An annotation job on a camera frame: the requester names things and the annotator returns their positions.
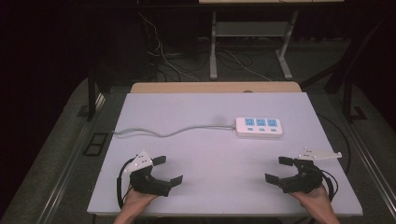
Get grey metal stand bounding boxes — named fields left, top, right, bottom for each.
left=208, top=10, right=294, bottom=81

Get aluminium floor rail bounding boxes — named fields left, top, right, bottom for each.
left=345, top=120, right=396, bottom=217
left=36, top=92, right=107, bottom=224

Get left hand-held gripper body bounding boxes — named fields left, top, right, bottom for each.
left=123, top=149, right=172, bottom=198

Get black floor cable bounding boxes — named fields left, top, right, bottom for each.
left=317, top=113, right=353, bottom=175

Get grey power strip cable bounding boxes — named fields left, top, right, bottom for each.
left=112, top=124, right=237, bottom=139

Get person's left hand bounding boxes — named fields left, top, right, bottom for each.
left=121, top=186, right=159, bottom=214

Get person's right hand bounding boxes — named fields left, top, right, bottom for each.
left=289, top=184, right=333, bottom=215

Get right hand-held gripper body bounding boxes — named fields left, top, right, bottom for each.
left=279, top=147, right=343, bottom=194

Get black rectangular floor frame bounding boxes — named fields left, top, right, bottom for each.
left=82, top=133, right=110, bottom=158

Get white foam board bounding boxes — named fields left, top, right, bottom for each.
left=87, top=91, right=363, bottom=217

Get white power strip blue sockets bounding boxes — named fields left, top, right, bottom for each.
left=234, top=117, right=284, bottom=139

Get black metal stand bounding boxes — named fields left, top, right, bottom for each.
left=341, top=69, right=368, bottom=124
left=86, top=66, right=108, bottom=122

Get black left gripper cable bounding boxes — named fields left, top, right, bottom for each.
left=116, top=158, right=135, bottom=209

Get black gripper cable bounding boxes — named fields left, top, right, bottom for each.
left=116, top=158, right=135, bottom=209
left=319, top=169, right=339, bottom=203

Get white floor cable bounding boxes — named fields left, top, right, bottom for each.
left=138, top=12, right=200, bottom=83
left=223, top=49, right=273, bottom=83

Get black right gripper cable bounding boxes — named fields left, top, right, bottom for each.
left=319, top=169, right=339, bottom=203

